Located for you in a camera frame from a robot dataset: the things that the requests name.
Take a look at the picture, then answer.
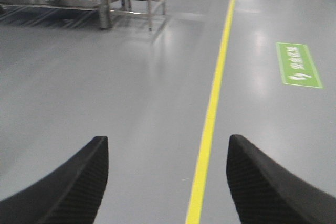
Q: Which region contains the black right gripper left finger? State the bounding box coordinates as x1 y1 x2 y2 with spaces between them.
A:
1 136 109 223

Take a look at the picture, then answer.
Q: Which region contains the green floor sign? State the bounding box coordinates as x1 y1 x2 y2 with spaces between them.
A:
276 42 323 89

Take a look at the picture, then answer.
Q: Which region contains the steel cart with casters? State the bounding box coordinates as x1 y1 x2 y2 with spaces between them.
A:
1 0 166 30

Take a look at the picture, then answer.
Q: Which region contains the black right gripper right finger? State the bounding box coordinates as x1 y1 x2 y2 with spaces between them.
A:
226 135 335 223

